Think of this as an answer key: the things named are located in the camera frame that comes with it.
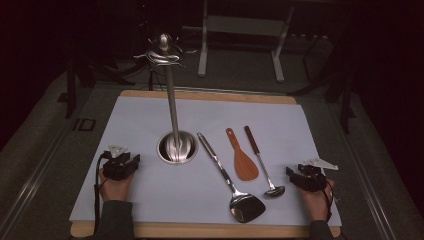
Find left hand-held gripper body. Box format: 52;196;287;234
102;144;134;181

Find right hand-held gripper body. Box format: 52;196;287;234
296;158;339;193

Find steel ladle with dark handle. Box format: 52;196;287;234
244;125;286;199

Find wooden rice spatula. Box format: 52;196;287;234
225;127;260;182

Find steel turner spatula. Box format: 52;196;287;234
196;132;267;224

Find steel utensil rack with hooks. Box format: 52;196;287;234
133;33;199;165

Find person's right hand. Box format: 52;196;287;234
298;179;335;222

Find white table mat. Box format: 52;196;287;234
69;95;343;228

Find black tripod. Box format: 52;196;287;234
147;63;165;92

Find dark stand with legs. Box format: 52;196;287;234
289;33;358;135
57;49;136;120

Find wooden table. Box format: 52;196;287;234
70;89;342;239

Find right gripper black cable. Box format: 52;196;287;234
320;179;335;223

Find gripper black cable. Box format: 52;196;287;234
320;179;335;223
93;151;112;235

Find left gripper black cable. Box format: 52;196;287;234
93;151;112;235

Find black floor bracket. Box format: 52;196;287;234
72;117;97;132

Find white metal frame stand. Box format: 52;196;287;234
197;0;296;84

